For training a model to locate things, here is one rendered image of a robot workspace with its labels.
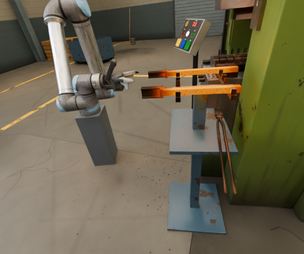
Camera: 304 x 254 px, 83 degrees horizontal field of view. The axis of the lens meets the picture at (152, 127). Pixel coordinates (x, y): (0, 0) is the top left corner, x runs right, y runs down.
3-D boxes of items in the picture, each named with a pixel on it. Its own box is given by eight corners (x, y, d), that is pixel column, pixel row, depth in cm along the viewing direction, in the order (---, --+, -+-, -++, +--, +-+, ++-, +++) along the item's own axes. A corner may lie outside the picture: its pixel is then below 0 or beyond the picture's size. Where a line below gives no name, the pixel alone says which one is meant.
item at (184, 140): (169, 154, 81) (169, 151, 80) (171, 112, 114) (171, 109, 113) (237, 154, 76) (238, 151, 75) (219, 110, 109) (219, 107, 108)
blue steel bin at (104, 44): (74, 64, 599) (66, 41, 559) (92, 58, 654) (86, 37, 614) (98, 66, 542) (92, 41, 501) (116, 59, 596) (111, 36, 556)
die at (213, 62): (214, 72, 119) (215, 59, 114) (210, 64, 135) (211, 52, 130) (282, 68, 112) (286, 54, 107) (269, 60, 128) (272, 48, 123)
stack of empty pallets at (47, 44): (47, 61, 700) (39, 42, 661) (63, 55, 767) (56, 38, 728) (71, 60, 659) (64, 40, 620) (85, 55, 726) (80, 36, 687)
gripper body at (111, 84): (126, 85, 102) (107, 86, 104) (124, 71, 97) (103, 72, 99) (123, 90, 96) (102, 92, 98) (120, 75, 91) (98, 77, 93)
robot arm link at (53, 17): (35, -7, 97) (55, 112, 100) (57, -10, 98) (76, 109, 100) (47, 7, 109) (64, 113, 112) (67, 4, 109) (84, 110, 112)
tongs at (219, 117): (237, 196, 58) (237, 194, 58) (223, 194, 60) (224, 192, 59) (221, 109, 106) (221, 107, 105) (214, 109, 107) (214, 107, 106)
